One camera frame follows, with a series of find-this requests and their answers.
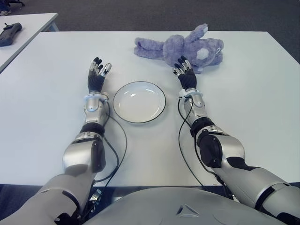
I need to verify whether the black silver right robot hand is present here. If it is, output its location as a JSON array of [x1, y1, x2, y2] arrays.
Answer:
[[172, 56, 198, 91]]

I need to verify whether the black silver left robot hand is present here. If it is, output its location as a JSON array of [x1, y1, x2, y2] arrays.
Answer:
[[87, 56, 113, 93]]

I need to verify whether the purple plush bunny doll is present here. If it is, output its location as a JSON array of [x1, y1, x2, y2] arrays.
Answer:
[[134, 23, 225, 75]]

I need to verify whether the white plate black rim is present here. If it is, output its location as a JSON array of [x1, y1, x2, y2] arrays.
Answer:
[[112, 81, 167, 124]]

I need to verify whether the white side table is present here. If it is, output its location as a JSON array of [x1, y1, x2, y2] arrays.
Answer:
[[0, 13, 59, 73]]

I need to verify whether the black handheld controller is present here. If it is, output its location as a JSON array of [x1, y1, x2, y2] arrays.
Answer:
[[0, 22, 23, 47]]

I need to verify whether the metal table clamp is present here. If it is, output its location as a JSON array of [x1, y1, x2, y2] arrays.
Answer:
[[90, 188, 103, 204]]

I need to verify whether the grey robot torso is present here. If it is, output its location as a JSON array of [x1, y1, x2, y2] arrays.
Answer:
[[81, 186, 289, 225]]

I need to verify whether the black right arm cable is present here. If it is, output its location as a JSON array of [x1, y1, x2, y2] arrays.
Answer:
[[177, 96, 235, 200]]

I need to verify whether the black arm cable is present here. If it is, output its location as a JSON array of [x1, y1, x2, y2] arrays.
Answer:
[[177, 96, 235, 200], [82, 100, 128, 211]]

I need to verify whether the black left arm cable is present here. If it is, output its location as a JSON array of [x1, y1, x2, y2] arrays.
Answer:
[[82, 100, 128, 211]]

